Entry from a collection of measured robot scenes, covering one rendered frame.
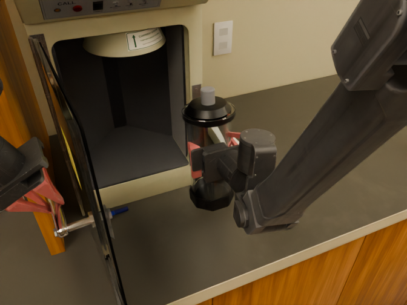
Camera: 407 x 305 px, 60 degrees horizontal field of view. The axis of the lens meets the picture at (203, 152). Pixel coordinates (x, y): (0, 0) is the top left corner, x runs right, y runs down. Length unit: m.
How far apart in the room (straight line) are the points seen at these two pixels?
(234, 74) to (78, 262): 0.87
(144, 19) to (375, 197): 0.71
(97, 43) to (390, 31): 0.61
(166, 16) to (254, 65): 0.73
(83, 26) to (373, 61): 0.54
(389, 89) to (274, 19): 1.13
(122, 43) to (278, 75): 0.87
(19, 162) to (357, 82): 0.41
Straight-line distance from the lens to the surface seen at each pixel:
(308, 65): 1.56
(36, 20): 0.65
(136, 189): 0.91
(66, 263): 0.85
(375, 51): 0.24
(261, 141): 0.56
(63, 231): 0.54
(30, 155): 0.52
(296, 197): 0.43
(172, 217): 0.88
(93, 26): 0.69
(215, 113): 0.68
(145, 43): 0.75
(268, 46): 1.41
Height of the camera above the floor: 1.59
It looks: 38 degrees down
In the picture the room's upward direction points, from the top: straight up
